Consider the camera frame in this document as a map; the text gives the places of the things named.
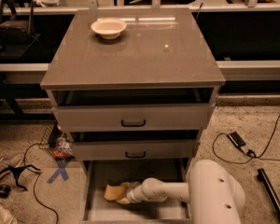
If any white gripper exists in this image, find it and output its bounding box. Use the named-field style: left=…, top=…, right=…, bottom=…
left=116, top=182, right=144, bottom=204

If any yellow sponge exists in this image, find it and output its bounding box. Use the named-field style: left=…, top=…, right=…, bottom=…
left=104, top=185, right=126, bottom=202

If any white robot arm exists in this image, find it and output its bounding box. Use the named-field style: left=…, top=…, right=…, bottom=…
left=116, top=160, right=245, bottom=224

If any bottom grey drawer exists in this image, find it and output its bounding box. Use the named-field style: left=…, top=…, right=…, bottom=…
left=79, top=159, right=191, bottom=224

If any grey drawer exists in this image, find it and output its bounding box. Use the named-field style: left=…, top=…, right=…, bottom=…
left=79, top=159, right=191, bottom=224
left=52, top=102, right=215, bottom=132
left=72, top=130, right=200, bottom=161

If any middle grey drawer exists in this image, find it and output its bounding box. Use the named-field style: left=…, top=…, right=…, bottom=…
left=72, top=130, right=200, bottom=161

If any top grey drawer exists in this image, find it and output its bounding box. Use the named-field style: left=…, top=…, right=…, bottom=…
left=52, top=102, right=215, bottom=132

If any grey drawer cabinet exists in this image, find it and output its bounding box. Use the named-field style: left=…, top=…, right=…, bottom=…
left=40, top=7, right=226, bottom=224

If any blue tape cross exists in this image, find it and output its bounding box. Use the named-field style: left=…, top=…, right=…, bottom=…
left=48, top=159, right=71, bottom=184

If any black power adapter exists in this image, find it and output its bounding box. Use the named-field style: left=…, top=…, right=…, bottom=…
left=227, top=132, right=245, bottom=148

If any black chair base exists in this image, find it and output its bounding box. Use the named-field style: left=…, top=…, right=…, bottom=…
left=0, top=164, right=41, bottom=198

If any black pole on floor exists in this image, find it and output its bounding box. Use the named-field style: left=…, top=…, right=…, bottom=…
left=258, top=168, right=280, bottom=218

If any white paper bowl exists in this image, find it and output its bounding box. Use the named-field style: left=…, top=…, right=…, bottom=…
left=91, top=18, right=127, bottom=40

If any black chair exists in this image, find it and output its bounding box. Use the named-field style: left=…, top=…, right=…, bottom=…
left=0, top=0, right=38, bottom=59

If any wire basket with items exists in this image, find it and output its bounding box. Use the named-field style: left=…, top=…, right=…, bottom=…
left=39, top=121, right=74, bottom=160

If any black floor cable left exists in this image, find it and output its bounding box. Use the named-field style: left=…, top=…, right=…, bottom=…
left=22, top=143, right=60, bottom=224

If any black floor cable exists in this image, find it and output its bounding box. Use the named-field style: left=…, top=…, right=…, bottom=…
left=22, top=143, right=60, bottom=224
left=212, top=99, right=280, bottom=165

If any black floor cable right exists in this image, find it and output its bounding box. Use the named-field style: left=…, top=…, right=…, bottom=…
left=212, top=99, right=280, bottom=165

